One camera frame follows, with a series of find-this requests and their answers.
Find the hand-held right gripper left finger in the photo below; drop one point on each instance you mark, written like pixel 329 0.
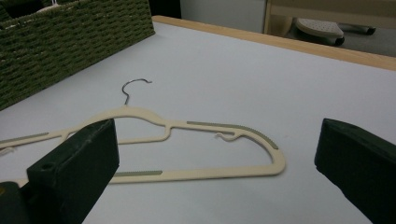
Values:
pixel 77 174

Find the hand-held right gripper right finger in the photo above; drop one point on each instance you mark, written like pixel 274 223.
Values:
pixel 364 168

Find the green woven basket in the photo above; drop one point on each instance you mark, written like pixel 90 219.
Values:
pixel 77 40

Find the beige clothes hanger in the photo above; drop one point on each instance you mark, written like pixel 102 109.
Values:
pixel 218 172

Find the office chair base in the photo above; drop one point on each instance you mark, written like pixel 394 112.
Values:
pixel 317 28

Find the white cabinet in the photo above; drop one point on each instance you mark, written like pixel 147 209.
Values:
pixel 224 12

